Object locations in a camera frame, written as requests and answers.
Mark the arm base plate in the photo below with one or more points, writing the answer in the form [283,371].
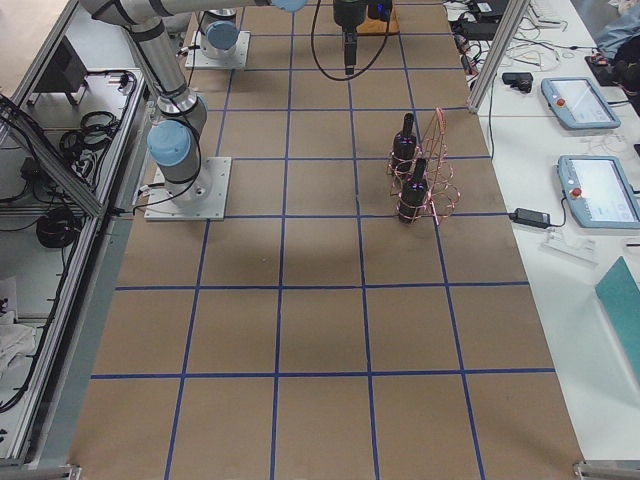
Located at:
[210,58]
[206,199]

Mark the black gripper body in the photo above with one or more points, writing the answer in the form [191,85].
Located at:
[348,14]

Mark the copper wire bottle basket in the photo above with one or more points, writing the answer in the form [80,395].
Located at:
[442,195]

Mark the teach pendant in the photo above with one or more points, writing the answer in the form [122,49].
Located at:
[578,103]
[598,192]

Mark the black power adapter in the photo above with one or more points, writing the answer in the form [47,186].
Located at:
[531,218]

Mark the wooden tray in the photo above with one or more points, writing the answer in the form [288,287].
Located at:
[378,27]

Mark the black handheld device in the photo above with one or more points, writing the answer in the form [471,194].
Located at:
[521,81]

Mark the lower teach pendant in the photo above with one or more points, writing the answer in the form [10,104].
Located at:
[598,192]

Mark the teal notebook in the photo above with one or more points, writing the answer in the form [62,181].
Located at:
[618,292]

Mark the aluminium frame post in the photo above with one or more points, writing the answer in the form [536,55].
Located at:
[506,30]

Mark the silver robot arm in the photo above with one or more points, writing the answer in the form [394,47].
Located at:
[219,34]
[174,143]

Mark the upper teach pendant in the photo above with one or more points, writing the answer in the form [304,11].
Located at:
[578,103]

